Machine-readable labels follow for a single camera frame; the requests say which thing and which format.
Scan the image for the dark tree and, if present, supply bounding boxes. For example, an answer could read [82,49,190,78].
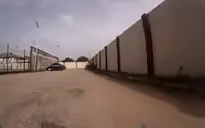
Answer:
[62,56,75,63]
[76,55,90,63]

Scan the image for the dark car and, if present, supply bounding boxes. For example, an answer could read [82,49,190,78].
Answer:
[45,62,67,72]

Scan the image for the brown dirt ground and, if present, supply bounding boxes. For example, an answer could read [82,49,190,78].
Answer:
[0,68,205,128]

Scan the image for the tall grey fence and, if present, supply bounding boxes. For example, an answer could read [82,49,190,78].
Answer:
[29,46,60,72]

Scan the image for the street lamp pole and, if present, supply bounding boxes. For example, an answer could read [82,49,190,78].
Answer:
[34,20,40,48]

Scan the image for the pale low building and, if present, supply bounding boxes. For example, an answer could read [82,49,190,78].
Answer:
[0,52,30,72]

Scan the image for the white wall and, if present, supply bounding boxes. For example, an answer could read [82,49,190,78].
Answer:
[59,61,90,70]

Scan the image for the grey panel wall, dark posts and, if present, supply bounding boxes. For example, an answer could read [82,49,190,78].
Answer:
[86,0,205,81]

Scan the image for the wire fence with dark posts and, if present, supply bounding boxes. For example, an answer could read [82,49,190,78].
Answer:
[0,43,33,75]

